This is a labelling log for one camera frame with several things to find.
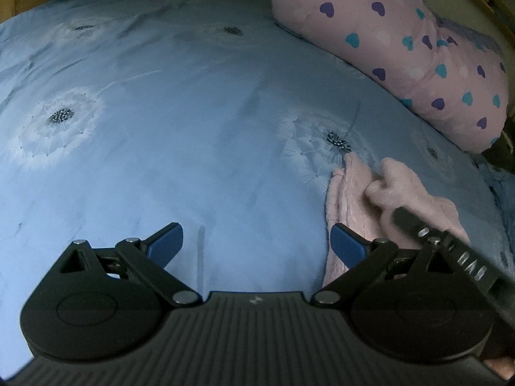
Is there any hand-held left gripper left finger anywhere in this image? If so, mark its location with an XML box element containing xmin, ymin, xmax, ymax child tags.
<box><xmin>57</xmin><ymin>222</ymin><xmax>202</xmax><ymax>307</ymax></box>

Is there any pink fleece cloth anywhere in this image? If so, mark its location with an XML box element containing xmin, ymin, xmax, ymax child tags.
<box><xmin>322</xmin><ymin>151</ymin><xmax>472</xmax><ymax>290</ymax></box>

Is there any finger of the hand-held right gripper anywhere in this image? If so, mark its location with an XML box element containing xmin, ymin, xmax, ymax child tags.
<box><xmin>391</xmin><ymin>207</ymin><xmax>452</xmax><ymax>247</ymax></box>

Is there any pink heart print pillow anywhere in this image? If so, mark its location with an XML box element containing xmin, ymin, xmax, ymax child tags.
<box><xmin>271</xmin><ymin>0</ymin><xmax>510</xmax><ymax>154</ymax></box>

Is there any blue dandelion print quilt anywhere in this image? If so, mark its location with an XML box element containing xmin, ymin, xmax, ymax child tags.
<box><xmin>481</xmin><ymin>160</ymin><xmax>515</xmax><ymax>230</ymax></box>

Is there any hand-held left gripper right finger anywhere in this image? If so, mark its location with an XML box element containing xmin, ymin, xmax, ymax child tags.
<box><xmin>314</xmin><ymin>223</ymin><xmax>459</xmax><ymax>306</ymax></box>

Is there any blue dandelion print bed sheet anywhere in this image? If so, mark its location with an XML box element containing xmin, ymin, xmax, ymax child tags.
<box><xmin>0</xmin><ymin>0</ymin><xmax>515</xmax><ymax>374</ymax></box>

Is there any dark patterned cloth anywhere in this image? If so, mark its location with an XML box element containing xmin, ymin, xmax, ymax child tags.
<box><xmin>485</xmin><ymin>126</ymin><xmax>515</xmax><ymax>170</ymax></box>

